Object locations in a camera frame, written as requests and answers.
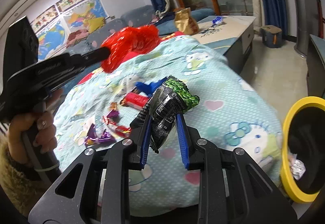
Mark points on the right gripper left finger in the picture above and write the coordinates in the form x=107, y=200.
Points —
x=95, y=187

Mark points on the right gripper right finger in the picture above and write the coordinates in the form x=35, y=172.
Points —
x=232, y=188

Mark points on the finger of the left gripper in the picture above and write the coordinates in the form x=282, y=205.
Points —
x=93, y=57

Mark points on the red plastic bag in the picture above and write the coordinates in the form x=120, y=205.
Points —
x=140, y=40

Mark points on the purple candy wrapper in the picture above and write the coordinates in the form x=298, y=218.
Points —
x=93, y=138

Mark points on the red snack wrapper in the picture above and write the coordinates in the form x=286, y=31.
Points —
x=134, y=100

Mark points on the black green snack packet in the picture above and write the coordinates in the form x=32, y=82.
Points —
x=168, y=100

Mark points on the yellow rim trash bin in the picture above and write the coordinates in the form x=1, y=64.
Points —
x=302, y=171

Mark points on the world map poster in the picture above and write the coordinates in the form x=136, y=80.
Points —
x=50, y=39

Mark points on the yellow cushion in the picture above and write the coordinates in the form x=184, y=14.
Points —
x=95, y=24

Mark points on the China map poster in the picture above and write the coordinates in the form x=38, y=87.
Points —
x=81, y=17

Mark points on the framed picture strip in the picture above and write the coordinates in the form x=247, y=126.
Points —
x=51, y=13

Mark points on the blue patterned sofa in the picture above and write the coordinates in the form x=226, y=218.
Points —
x=80, y=41

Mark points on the blue crumpled wrapper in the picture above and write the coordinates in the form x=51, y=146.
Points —
x=149, y=89

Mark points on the Hello Kitty blanket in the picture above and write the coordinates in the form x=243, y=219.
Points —
x=221, y=106

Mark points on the brown paper bag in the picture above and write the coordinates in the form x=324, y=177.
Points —
x=185, y=23

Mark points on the blue wrapper on table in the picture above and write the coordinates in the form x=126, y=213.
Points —
x=217, y=21

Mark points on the low coffee table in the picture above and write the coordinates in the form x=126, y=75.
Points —
x=232, y=38

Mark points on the blue stool box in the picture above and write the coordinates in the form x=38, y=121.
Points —
x=271, y=36

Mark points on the silver tower air conditioner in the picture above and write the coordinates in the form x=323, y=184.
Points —
x=307, y=13

